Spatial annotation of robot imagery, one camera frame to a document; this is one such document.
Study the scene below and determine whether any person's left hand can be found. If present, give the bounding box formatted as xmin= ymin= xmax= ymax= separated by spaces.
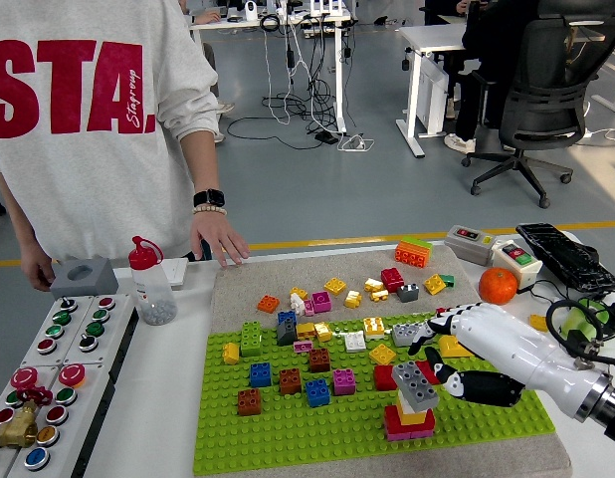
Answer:
xmin=189 ymin=212 xmax=252 ymax=269

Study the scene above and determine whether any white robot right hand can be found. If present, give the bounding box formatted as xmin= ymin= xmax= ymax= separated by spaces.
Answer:
xmin=406 ymin=301 xmax=610 ymax=419

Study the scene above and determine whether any person's right hand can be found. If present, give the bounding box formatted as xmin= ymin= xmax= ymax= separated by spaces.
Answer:
xmin=20 ymin=242 xmax=58 ymax=294

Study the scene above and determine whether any light grey tall toy brick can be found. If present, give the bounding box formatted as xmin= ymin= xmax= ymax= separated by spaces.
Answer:
xmin=391 ymin=360 xmax=441 ymax=413

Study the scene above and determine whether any white square toy brick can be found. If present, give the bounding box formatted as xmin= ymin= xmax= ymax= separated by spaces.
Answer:
xmin=396 ymin=390 xmax=429 ymax=414

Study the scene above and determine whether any orange long toy brick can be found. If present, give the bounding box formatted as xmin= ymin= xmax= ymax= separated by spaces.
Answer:
xmin=394 ymin=241 xmax=432 ymax=270

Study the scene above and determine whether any lime green long toy brick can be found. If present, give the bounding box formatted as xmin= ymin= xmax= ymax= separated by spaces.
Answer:
xmin=403 ymin=236 xmax=434 ymax=256

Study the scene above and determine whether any yellow curved toy brick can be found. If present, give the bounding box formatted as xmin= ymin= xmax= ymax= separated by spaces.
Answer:
xmin=438 ymin=334 xmax=476 ymax=359

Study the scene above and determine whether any red sloped toy brick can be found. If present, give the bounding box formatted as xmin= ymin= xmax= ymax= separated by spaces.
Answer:
xmin=416 ymin=360 xmax=442 ymax=385

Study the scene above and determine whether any lime green tall toy brick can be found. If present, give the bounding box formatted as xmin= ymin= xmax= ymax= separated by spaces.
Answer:
xmin=240 ymin=321 xmax=264 ymax=359

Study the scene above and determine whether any light grey long toy brick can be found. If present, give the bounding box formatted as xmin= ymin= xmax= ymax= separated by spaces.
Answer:
xmin=391 ymin=322 xmax=433 ymax=349

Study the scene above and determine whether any dark grey sloped toy brick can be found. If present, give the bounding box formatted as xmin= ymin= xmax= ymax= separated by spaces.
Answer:
xmin=276 ymin=318 xmax=300 ymax=348

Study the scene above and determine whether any yellow and white toy brick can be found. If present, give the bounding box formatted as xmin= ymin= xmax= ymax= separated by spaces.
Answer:
xmin=363 ymin=317 xmax=387 ymax=342

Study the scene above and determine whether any large red toy brick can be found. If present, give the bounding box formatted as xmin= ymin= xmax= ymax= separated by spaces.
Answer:
xmin=384 ymin=405 xmax=437 ymax=435

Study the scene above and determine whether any wide pink flat toy brick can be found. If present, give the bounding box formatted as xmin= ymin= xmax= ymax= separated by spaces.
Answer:
xmin=385 ymin=430 xmax=435 ymax=443

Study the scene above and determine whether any white flat toy brick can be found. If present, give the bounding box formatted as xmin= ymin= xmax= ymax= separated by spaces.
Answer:
xmin=343 ymin=331 xmax=368 ymax=355

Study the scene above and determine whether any brown toy brick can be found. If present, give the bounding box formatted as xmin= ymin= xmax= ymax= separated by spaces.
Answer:
xmin=237 ymin=387 xmax=263 ymax=417
xmin=279 ymin=367 xmax=303 ymax=396
xmin=308 ymin=348 xmax=332 ymax=374

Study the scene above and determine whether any green baseplate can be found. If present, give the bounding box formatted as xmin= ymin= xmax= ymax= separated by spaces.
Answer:
xmin=191 ymin=306 xmax=557 ymax=477

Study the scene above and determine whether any black wristwatch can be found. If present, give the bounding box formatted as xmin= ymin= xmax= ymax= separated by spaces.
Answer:
xmin=192 ymin=187 xmax=227 ymax=209

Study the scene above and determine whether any grey-brown mat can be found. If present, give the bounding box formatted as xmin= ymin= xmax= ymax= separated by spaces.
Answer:
xmin=207 ymin=245 xmax=573 ymax=478

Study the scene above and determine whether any green tape roll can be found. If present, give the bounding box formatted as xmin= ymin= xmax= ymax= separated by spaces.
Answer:
xmin=559 ymin=298 xmax=610 ymax=341

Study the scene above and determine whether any orange fruit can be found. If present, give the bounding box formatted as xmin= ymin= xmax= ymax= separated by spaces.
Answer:
xmin=478 ymin=267 xmax=519 ymax=306

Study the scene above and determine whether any grey push-button box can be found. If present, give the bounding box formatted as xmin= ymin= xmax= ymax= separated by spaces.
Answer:
xmin=6 ymin=364 xmax=115 ymax=478
xmin=0 ymin=365 xmax=61 ymax=478
xmin=20 ymin=295 xmax=96 ymax=368
xmin=62 ymin=293 xmax=139 ymax=384

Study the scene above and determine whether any grey block with hole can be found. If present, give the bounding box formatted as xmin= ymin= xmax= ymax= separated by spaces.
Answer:
xmin=49 ymin=258 xmax=120 ymax=301

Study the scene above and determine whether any clear bottle red cap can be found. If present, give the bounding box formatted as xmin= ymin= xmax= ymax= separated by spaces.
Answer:
xmin=127 ymin=235 xmax=179 ymax=327

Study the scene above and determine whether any black keyboard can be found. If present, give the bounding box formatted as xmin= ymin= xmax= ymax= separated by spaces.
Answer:
xmin=514 ymin=222 xmax=615 ymax=294

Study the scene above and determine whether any brass valve red handwheel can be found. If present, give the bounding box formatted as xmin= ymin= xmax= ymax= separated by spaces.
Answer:
xmin=0 ymin=386 xmax=55 ymax=450

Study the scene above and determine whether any white desk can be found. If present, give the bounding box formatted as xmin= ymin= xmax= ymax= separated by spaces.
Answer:
xmin=190 ymin=0 xmax=353 ymax=135
xmin=395 ymin=23 xmax=478 ymax=159

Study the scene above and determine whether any black office chair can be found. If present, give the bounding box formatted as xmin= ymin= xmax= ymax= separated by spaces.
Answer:
xmin=460 ymin=14 xmax=615 ymax=209

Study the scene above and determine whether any white computer tower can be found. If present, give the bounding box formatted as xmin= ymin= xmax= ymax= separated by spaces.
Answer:
xmin=417 ymin=57 xmax=449 ymax=136

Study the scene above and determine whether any white flat wall switch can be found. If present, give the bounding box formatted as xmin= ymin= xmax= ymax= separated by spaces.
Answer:
xmin=160 ymin=257 xmax=190 ymax=291

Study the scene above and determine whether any white switch box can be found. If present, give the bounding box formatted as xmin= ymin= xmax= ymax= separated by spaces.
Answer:
xmin=491 ymin=239 xmax=544 ymax=294

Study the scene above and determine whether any grey switch box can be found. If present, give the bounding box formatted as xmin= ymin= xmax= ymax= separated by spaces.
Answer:
xmin=443 ymin=224 xmax=499 ymax=266

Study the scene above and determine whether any white cable bundle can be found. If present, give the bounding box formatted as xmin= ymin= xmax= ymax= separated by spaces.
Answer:
xmin=335 ymin=132 xmax=376 ymax=153

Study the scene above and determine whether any black cable bundle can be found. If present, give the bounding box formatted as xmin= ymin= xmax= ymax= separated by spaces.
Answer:
xmin=260 ymin=12 xmax=341 ymax=133

